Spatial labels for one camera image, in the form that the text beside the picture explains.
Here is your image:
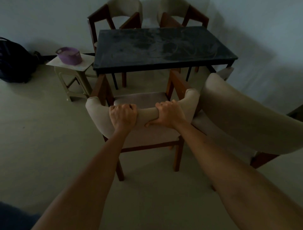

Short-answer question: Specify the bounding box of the person's left forearm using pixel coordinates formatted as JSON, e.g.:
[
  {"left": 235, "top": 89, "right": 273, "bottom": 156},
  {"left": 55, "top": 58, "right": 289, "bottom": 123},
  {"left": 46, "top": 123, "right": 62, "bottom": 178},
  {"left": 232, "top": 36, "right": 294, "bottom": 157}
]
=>
[{"left": 32, "top": 129, "right": 133, "bottom": 230}]

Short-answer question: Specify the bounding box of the person's right hand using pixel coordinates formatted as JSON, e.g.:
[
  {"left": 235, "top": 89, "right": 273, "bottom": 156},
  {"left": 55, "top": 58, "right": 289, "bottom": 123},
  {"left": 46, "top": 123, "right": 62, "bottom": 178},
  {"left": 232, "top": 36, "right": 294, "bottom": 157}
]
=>
[{"left": 145, "top": 99, "right": 187, "bottom": 130}]

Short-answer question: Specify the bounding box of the black dining table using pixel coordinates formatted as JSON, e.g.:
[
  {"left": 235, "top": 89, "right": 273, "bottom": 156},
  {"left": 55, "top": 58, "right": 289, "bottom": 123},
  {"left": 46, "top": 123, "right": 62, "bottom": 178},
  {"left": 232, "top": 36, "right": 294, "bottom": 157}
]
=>
[{"left": 93, "top": 26, "right": 239, "bottom": 90}]

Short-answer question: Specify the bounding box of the beige plastic stool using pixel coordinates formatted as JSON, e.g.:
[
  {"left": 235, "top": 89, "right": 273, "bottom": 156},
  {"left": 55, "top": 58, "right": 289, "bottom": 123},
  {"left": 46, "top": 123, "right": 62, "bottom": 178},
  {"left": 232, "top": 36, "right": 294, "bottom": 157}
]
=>
[{"left": 54, "top": 66, "right": 98, "bottom": 102}]

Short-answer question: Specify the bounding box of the person's left hand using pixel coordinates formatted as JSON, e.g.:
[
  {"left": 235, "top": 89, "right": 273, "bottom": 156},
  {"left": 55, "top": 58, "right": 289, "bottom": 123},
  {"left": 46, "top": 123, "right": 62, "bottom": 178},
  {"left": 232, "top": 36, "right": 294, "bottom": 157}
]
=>
[{"left": 109, "top": 104, "right": 138, "bottom": 134}]

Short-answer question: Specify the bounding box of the person's right forearm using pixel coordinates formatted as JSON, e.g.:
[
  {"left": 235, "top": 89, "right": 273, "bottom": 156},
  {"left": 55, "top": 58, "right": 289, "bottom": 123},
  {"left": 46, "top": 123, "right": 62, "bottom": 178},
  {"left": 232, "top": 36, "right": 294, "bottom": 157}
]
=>
[{"left": 174, "top": 121, "right": 303, "bottom": 230}]

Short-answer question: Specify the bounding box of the black backpack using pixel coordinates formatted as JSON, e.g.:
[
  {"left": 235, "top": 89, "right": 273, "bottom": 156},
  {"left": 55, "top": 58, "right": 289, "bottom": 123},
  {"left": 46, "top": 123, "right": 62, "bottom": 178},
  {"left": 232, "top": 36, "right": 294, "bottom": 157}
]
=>
[{"left": 0, "top": 37, "right": 44, "bottom": 83}]

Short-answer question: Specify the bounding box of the circle-pattern placemat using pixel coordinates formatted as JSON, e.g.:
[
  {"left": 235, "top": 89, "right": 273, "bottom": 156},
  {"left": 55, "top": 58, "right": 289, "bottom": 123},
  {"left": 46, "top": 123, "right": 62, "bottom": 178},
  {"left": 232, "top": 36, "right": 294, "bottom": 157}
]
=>
[{"left": 46, "top": 54, "right": 95, "bottom": 72}]

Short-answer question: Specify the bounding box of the beige cushioned wooden chair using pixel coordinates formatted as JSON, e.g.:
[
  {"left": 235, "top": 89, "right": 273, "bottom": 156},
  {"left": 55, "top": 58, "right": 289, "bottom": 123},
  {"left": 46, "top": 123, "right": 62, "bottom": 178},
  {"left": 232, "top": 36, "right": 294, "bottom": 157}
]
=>
[
  {"left": 87, "top": 0, "right": 143, "bottom": 88},
  {"left": 85, "top": 69, "right": 200, "bottom": 182},
  {"left": 157, "top": 0, "right": 210, "bottom": 73},
  {"left": 190, "top": 66, "right": 303, "bottom": 192}
]

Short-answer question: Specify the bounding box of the purple plastic basket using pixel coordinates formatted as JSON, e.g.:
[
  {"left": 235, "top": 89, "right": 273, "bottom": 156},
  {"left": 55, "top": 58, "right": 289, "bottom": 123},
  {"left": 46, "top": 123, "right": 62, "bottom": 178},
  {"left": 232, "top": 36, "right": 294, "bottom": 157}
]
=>
[{"left": 56, "top": 47, "right": 83, "bottom": 66}]

